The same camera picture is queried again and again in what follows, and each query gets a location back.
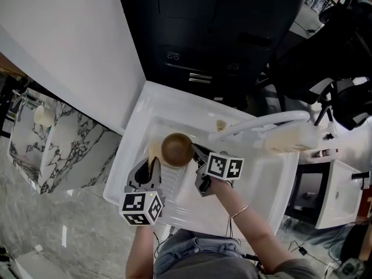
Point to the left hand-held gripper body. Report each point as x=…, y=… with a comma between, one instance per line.
x=139, y=208

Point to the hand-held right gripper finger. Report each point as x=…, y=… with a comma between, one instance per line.
x=200, y=158
x=203, y=150

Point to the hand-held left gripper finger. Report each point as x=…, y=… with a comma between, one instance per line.
x=134, y=171
x=157, y=174

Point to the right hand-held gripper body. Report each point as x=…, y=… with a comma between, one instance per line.
x=223, y=167

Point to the yellow sponge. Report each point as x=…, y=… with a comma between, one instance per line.
x=154, y=153

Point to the brown bowl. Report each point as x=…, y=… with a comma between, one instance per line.
x=175, y=148

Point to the person's left forearm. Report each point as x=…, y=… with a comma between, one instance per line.
x=139, y=251

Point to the person's right forearm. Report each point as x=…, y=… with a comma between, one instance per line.
x=250, y=228

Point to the small tan object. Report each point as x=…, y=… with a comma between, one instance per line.
x=221, y=125

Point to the white sink basin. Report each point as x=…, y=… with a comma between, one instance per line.
x=255, y=179

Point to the person's blue jeans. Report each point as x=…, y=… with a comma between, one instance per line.
x=180, y=243

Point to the white arched faucet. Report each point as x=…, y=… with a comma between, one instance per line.
x=261, y=122

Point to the marble pattern sink unit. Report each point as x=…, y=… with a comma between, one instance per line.
x=72, y=144

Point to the orange label soap bottle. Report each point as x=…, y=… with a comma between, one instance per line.
x=290, y=139

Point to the black metal stand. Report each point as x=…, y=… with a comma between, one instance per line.
x=290, y=214

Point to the person's grey shirt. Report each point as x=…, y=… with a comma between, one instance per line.
x=209, y=267

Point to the cream cup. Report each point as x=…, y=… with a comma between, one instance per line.
x=43, y=115

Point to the small white sink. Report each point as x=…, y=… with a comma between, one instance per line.
x=340, y=196

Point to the black cabinet machine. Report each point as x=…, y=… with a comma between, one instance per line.
x=203, y=25

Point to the black faucet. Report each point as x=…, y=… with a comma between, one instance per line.
x=361, y=175

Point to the black mesh office chair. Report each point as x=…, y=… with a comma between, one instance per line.
x=319, y=45
x=348, y=103

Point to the black shelf rack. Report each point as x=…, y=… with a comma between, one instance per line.
x=7, y=103

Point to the wooden cabinet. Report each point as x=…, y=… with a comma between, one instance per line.
x=8, y=67

